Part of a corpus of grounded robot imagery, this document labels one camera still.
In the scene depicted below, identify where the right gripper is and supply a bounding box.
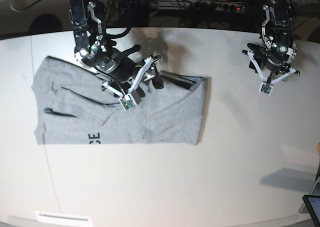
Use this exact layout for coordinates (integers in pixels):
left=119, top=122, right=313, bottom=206
left=95, top=54, right=164, bottom=98

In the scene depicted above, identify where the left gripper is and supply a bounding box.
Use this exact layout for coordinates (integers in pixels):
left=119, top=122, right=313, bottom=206
left=247, top=43, right=295, bottom=82

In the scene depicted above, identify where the grey T-shirt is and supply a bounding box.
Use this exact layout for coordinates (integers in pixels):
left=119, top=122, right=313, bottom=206
left=31, top=56, right=208, bottom=145

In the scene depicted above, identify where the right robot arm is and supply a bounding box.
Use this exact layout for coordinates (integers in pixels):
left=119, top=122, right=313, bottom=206
left=69, top=0, right=164, bottom=94

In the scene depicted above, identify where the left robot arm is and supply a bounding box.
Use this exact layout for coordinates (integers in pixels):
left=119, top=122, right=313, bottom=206
left=150, top=0, right=300, bottom=96

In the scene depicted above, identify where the white power strip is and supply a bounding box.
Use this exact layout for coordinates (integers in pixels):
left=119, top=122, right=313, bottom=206
left=156, top=0, right=246, bottom=14

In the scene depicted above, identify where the black tablet screen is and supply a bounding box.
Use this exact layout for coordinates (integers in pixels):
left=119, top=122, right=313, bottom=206
left=302, top=195, right=320, bottom=227

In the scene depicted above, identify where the white label on table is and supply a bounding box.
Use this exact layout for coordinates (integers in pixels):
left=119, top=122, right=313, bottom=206
left=34, top=211, right=93, bottom=227

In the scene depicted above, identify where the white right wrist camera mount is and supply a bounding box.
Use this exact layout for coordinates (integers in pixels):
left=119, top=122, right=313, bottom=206
left=102, top=54, right=164, bottom=111

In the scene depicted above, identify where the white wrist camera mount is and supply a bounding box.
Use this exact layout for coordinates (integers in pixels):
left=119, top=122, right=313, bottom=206
left=242, top=49, right=300, bottom=96
left=102, top=54, right=164, bottom=111

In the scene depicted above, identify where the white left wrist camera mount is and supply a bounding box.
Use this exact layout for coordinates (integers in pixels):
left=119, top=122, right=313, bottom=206
left=242, top=49, right=300, bottom=96

